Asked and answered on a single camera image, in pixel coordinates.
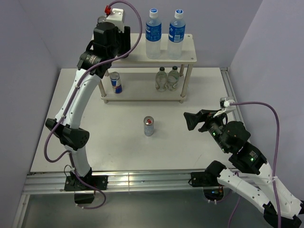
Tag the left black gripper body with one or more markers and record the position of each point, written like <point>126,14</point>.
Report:
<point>122,40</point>

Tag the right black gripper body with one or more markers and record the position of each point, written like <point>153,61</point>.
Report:
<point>214,125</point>

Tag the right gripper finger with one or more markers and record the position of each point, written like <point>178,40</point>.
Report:
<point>194,118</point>
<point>192,123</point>

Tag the black yellow can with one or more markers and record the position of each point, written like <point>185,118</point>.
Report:
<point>102,19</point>

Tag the blue label water bottle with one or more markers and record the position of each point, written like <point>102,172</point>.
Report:
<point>176,35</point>
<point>153,34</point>

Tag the blue silver energy can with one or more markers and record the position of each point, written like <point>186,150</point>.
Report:
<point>116,82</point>

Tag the red tab silver can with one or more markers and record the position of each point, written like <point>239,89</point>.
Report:
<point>148,126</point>

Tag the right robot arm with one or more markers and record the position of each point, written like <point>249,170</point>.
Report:
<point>280,208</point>

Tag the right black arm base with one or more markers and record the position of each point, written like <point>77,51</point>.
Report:
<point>212,190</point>

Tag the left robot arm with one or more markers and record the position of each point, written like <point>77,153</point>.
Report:
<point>108,45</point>

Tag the beige two-tier shelf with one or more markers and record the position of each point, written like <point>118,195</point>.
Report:
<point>138,72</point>

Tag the right clear glass bottle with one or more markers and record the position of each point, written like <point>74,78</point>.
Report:
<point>173,79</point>

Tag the clear glass bottle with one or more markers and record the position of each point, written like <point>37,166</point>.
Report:
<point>161,80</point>
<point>173,79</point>

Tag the left clear glass bottle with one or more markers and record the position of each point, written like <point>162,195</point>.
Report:
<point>161,80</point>

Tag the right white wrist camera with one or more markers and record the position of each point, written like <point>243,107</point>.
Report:
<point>226,106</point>

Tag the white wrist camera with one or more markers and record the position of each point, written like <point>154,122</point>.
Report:
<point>115,16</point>
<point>226,106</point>

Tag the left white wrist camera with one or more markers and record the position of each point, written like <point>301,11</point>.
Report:
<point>115,16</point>

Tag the aluminium front rail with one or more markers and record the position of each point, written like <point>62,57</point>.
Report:
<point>153,199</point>

